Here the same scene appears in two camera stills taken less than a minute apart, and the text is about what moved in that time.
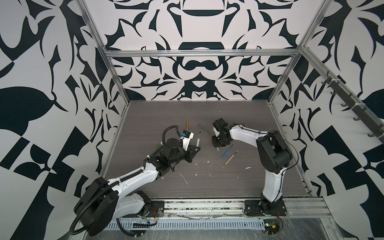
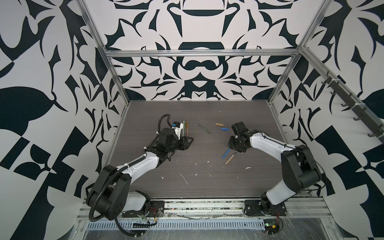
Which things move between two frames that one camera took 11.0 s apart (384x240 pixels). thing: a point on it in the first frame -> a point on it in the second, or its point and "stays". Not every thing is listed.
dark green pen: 204,128 stays
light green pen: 198,139 -> 184,129
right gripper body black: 218,141 -> 235,144
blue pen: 227,152 stays
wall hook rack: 365,117 stays
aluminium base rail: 234,209 stays
